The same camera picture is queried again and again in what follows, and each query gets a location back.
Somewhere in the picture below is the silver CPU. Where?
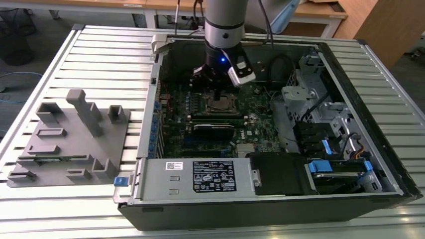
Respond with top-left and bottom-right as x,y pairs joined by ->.
212,97 -> 233,112

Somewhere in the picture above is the metal socket cover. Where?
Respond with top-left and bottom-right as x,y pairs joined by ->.
205,94 -> 240,115

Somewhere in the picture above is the CPU socket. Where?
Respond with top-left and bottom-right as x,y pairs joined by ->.
203,92 -> 243,117

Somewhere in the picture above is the green RAM stick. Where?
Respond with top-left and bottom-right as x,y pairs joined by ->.
32,154 -> 90,163
191,119 -> 245,125

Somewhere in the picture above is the silver metal disk bay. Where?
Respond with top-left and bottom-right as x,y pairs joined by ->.
280,55 -> 355,152

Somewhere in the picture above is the green motherboard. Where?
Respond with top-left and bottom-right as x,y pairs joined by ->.
159,81 -> 291,159

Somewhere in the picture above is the black graphics card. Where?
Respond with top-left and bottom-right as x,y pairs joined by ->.
192,123 -> 235,144

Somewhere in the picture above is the silver chipset heatsink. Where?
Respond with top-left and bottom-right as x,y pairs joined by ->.
236,143 -> 256,154

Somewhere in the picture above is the black plastic disk bay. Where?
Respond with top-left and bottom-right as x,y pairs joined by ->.
293,121 -> 339,160

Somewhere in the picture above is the blue plastic clip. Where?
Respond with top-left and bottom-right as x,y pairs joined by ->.
320,138 -> 333,154

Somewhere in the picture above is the grey parts rack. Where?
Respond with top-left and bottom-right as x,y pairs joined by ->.
6,89 -> 132,188

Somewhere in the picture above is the grey power supply unit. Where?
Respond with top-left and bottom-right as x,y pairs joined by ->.
131,157 -> 263,200

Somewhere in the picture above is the wooden cabinet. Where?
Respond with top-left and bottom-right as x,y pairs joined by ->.
333,0 -> 425,68

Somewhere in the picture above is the hard disk in blue carrier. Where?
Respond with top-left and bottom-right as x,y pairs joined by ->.
305,159 -> 379,195

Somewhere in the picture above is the black waste bin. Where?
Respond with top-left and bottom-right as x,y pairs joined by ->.
0,7 -> 38,67

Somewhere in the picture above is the office chair base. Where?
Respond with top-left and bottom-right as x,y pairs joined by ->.
404,34 -> 425,60

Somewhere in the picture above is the black PC case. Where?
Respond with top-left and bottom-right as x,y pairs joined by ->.
112,34 -> 425,232

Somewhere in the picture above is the small grey wrist camera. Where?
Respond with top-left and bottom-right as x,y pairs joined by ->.
192,65 -> 211,80

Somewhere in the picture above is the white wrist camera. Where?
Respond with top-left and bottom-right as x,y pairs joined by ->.
227,55 -> 257,88

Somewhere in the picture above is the black cable loop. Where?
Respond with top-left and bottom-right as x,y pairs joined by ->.
267,54 -> 297,88

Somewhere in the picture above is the grey case handle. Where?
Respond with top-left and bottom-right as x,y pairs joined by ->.
151,34 -> 174,54

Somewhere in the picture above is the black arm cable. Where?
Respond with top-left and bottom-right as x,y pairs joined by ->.
257,0 -> 276,49

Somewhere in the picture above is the long black cable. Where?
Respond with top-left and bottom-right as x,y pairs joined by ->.
300,84 -> 332,122

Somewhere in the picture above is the wooden desk white frame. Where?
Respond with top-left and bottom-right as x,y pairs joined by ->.
0,0 -> 349,38

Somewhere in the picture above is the blue floor cable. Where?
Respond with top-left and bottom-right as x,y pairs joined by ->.
0,71 -> 44,104

